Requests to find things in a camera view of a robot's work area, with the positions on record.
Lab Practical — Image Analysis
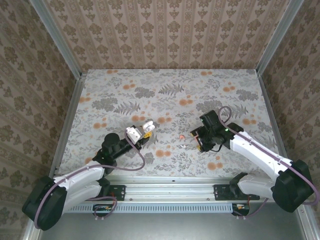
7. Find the white earbud charging case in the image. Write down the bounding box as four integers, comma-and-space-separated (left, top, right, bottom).
142, 120, 156, 133

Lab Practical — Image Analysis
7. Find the floral patterned table cover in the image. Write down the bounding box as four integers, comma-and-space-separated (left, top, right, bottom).
56, 68, 288, 179

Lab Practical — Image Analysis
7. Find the aluminium frame side rail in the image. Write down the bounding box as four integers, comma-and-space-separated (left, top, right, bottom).
257, 74, 293, 167
48, 73, 88, 179

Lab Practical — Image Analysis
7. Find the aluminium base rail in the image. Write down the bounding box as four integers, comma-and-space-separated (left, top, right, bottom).
53, 174, 276, 203

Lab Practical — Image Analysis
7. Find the small control board with wires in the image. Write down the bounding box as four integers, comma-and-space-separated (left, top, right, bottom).
232, 202, 251, 216
93, 203, 113, 217

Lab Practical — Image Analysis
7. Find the grey slotted cable duct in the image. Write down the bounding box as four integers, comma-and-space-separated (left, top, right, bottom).
66, 201, 236, 214

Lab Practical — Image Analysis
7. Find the aluminium frame post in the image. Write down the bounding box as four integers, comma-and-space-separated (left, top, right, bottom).
256, 0, 306, 76
28, 0, 83, 79

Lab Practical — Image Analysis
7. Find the aluminium table edge rail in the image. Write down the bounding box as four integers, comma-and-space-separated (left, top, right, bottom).
296, 203, 320, 240

